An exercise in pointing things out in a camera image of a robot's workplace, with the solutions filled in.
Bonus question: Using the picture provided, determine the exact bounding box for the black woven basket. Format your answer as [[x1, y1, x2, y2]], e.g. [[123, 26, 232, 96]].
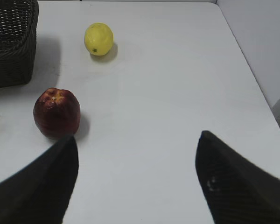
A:
[[0, 0, 39, 88]]

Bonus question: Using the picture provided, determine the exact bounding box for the yellow lemon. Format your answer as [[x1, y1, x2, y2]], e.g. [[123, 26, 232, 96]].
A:
[[84, 23, 114, 56]]

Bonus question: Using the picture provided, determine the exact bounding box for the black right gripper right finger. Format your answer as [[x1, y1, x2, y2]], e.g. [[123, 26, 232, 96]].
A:
[[195, 131, 280, 224]]

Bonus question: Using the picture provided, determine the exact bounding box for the red apple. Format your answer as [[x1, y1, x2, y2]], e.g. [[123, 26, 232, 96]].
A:
[[33, 87, 81, 139]]

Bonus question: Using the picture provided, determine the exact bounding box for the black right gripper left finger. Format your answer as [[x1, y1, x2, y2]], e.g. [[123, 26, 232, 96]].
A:
[[0, 135, 79, 224]]

